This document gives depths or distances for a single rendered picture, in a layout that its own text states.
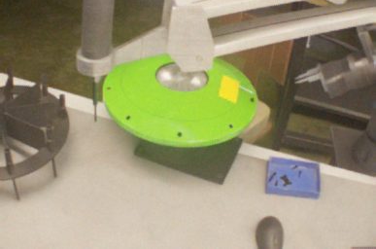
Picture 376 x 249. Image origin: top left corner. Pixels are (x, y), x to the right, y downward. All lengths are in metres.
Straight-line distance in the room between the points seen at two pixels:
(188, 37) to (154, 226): 0.44
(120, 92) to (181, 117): 0.13
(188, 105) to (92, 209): 0.27
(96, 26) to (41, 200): 0.49
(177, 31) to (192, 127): 0.35
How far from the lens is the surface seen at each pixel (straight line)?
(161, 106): 0.85
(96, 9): 0.50
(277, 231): 0.86
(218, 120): 0.86
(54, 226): 0.87
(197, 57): 0.54
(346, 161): 1.22
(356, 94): 2.68
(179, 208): 0.90
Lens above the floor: 1.60
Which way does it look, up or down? 38 degrees down
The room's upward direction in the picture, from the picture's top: 7 degrees clockwise
